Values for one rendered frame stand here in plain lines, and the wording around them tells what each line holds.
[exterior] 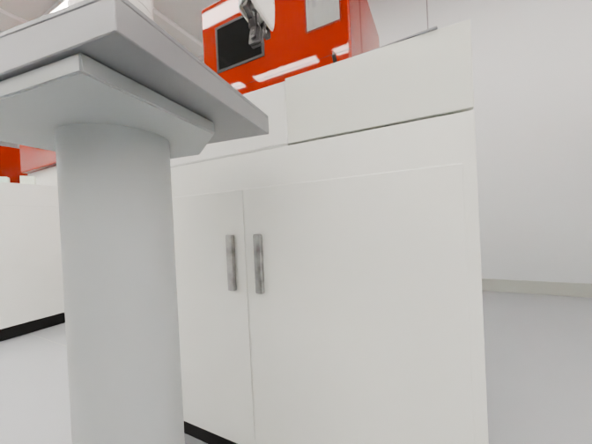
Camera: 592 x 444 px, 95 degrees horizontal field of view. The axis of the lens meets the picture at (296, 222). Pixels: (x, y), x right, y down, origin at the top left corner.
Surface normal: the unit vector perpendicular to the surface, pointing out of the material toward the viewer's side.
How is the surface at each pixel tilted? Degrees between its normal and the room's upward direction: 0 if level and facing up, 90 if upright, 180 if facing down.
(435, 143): 90
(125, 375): 90
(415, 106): 90
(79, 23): 90
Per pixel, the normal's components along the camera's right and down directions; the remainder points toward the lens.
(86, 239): 0.00, 0.01
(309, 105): -0.46, 0.03
